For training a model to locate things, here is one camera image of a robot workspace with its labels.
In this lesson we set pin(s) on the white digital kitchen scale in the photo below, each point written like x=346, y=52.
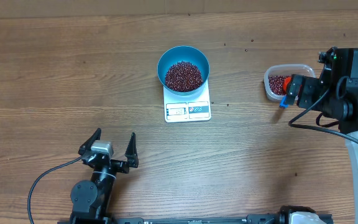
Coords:
x=187, y=108

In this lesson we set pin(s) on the blue metal bowl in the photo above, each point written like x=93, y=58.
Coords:
x=183, y=53

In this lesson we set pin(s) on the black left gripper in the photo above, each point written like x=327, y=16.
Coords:
x=132, y=157

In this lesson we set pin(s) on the red beans in bowl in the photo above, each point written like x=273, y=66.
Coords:
x=183, y=77

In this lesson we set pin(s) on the clear plastic container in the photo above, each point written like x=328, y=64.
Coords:
x=285, y=70

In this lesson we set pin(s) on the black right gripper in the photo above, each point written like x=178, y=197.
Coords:
x=307, y=93

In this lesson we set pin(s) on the orange scoop with blue handle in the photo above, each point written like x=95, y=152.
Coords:
x=282, y=104

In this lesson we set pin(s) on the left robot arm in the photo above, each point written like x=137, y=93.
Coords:
x=91, y=197

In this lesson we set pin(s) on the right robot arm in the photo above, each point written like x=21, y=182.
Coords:
x=340, y=73

